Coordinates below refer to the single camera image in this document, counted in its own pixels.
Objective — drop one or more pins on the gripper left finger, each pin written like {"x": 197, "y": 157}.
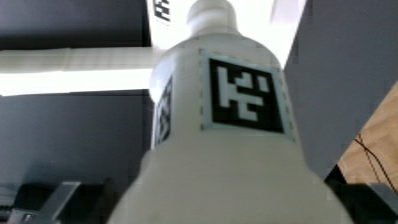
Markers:
{"x": 39, "y": 203}

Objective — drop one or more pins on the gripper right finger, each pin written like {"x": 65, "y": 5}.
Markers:
{"x": 385, "y": 200}

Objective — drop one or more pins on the white lamp bulb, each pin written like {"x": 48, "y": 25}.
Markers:
{"x": 224, "y": 174}

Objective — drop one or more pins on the white U-shaped fence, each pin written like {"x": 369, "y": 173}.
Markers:
{"x": 74, "y": 70}

